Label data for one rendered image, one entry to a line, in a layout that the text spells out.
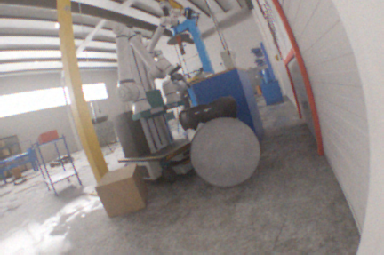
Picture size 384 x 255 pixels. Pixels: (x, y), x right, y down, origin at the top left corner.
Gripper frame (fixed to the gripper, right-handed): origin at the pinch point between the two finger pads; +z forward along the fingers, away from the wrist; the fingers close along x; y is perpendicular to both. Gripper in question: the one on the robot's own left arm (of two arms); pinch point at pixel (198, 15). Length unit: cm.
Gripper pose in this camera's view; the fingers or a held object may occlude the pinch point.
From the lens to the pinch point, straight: 232.6
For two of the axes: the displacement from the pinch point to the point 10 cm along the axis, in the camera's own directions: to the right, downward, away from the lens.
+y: 0.7, -6.4, 7.7
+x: -1.4, 7.5, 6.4
